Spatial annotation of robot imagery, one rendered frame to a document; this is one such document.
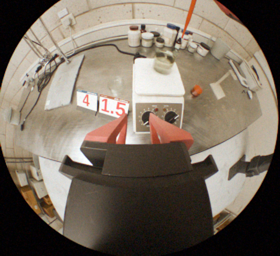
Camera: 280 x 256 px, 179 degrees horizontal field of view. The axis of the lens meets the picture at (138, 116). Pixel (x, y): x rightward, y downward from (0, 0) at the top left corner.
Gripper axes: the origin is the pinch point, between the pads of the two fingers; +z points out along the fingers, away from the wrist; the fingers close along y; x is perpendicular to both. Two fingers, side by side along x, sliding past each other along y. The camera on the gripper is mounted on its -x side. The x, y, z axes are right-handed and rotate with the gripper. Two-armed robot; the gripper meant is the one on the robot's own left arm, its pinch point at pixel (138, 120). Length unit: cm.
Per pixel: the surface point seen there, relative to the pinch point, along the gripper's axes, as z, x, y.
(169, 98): 9.2, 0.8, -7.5
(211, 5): 34, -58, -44
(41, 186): -42, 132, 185
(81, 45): 45, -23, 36
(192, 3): 2.4, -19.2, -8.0
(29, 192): -68, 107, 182
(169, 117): 6.9, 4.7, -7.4
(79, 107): 13.9, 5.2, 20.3
